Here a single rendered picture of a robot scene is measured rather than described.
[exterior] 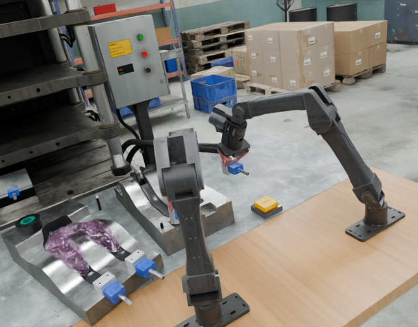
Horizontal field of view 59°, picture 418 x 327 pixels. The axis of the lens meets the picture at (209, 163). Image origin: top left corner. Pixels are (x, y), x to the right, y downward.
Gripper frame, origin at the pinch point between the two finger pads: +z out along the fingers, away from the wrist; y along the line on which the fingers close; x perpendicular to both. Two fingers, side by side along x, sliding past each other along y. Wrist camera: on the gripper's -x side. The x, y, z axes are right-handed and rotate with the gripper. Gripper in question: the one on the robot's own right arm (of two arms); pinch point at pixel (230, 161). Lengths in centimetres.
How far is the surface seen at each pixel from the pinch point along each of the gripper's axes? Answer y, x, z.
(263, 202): -0.9, 19.4, 2.6
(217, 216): 16.6, 16.7, 1.7
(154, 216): 34.1, 5.0, 4.2
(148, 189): 28.8, -9.6, 9.6
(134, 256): 47, 18, -2
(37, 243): 70, -8, 12
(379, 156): -198, -23, 121
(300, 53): -272, -199, 142
